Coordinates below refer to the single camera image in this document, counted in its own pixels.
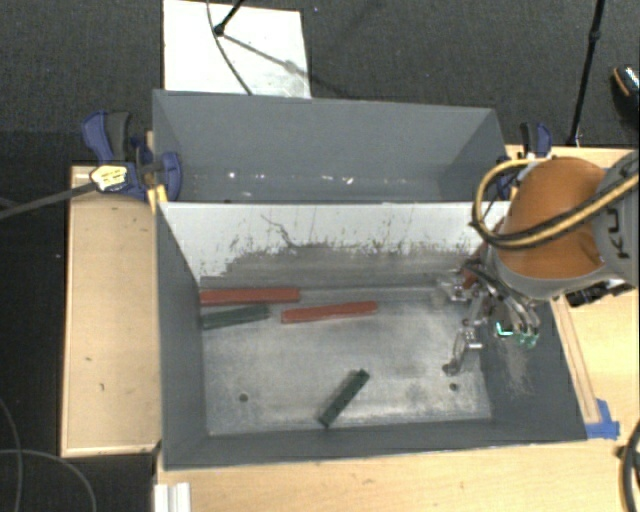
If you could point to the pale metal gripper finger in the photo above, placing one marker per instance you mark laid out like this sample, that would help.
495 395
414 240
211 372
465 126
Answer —
462 347
454 290

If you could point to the pale wood flat board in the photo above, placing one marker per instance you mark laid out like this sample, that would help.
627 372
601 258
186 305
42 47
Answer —
110 320

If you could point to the dark green flat block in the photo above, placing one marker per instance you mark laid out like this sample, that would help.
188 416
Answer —
345 397
235 316

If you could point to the black cylinder on white bracket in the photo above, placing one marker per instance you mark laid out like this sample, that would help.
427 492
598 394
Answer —
585 296

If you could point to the red-brown flat block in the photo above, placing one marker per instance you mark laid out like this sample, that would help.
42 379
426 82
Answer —
330 312
250 296

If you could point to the grey metal bin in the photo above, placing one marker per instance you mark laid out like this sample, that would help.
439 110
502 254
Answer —
320 360

